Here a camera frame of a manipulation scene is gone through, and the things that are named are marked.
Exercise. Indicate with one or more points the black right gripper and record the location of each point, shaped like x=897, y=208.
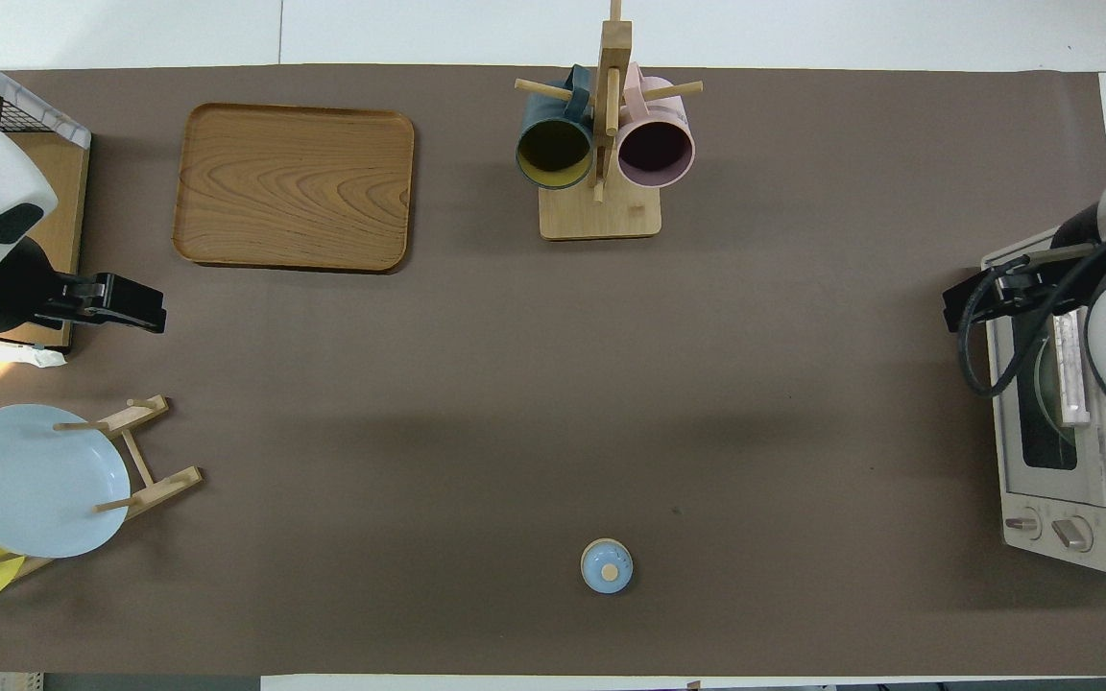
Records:
x=990, y=293

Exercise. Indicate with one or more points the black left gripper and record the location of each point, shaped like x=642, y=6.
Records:
x=109, y=297

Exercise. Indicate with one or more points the light green plate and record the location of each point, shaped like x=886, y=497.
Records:
x=1049, y=403

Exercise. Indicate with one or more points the beige toaster oven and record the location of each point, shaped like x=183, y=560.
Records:
x=1052, y=489

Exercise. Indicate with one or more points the wooden plate rack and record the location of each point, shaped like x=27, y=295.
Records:
x=155, y=485

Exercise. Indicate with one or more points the wooden serving tray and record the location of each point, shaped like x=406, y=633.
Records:
x=294, y=187

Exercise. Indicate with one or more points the light blue plate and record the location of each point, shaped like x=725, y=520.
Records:
x=35, y=485

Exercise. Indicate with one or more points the pink mug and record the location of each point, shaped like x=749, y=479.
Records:
x=657, y=152

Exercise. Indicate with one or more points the wooden mug rack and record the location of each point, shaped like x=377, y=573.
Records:
x=601, y=216

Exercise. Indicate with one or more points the brown table mat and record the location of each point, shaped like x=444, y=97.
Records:
x=515, y=403

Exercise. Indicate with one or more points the dark teal mug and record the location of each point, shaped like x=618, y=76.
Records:
x=553, y=154

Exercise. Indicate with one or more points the blue jar with cork knob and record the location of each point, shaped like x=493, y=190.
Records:
x=607, y=566

